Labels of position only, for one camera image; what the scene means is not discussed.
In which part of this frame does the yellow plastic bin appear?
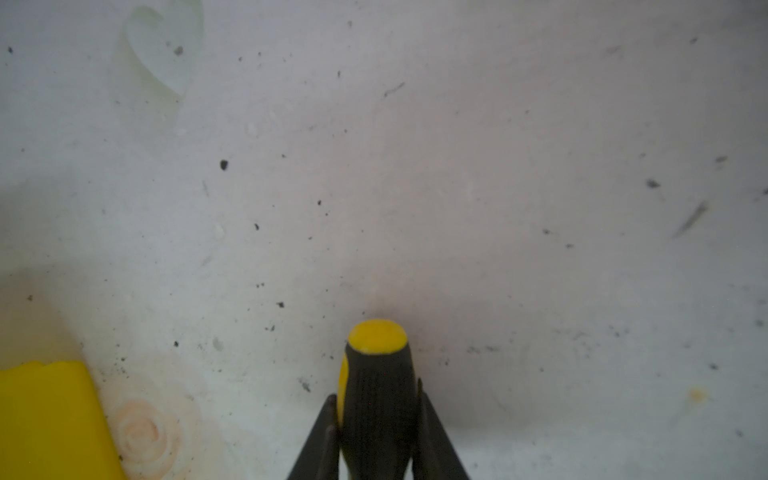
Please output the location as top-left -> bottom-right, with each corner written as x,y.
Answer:
1,361 -> 125,480

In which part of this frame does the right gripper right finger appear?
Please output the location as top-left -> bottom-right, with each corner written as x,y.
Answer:
412,379 -> 470,480

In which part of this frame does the black yellow screwdriver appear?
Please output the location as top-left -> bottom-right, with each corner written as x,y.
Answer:
337,319 -> 417,479

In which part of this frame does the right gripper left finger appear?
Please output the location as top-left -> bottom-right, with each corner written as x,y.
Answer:
287,394 -> 340,480

